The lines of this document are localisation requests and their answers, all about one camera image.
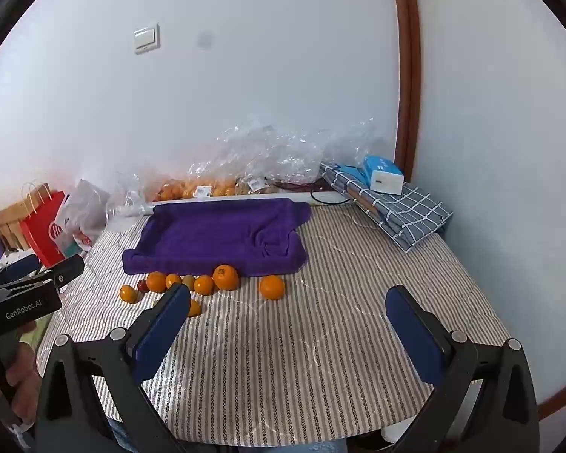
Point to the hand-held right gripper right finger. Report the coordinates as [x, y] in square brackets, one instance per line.
[415, 335]

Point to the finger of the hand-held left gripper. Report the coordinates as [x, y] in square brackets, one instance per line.
[21, 264]
[66, 271]

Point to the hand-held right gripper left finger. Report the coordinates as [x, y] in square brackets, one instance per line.
[162, 330]

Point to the oval orange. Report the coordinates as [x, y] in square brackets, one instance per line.
[195, 309]

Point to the large orange with stem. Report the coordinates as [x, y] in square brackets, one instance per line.
[226, 277]

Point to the purple towel lined tray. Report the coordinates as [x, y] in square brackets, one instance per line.
[217, 236]

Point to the person's left hand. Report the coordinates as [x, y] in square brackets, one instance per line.
[26, 377]

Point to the red paper bag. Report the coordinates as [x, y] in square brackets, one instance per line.
[45, 236]

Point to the brown paper bag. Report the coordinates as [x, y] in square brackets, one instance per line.
[14, 219]

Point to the small reddish brown fruit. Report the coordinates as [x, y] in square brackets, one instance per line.
[143, 285]

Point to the greenish round fruit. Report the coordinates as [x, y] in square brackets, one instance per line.
[188, 282]

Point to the white plastic bag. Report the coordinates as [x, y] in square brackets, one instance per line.
[82, 217]

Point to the striped blanket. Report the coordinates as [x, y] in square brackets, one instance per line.
[311, 311]

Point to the person's jeans leg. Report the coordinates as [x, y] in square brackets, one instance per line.
[122, 441]

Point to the blue plaid folded cloth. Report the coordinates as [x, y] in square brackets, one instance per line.
[401, 212]

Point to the clear plastic bag of oranges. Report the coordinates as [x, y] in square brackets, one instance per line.
[193, 189]

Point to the white board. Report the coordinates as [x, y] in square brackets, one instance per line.
[245, 198]

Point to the blue white tissue box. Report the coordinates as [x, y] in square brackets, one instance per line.
[382, 174]

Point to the crumpled clear plastic bags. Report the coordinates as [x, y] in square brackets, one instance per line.
[283, 151]

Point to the white wall switch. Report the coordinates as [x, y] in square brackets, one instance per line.
[146, 38]

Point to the brown wooden door frame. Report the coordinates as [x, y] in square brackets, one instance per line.
[408, 56]

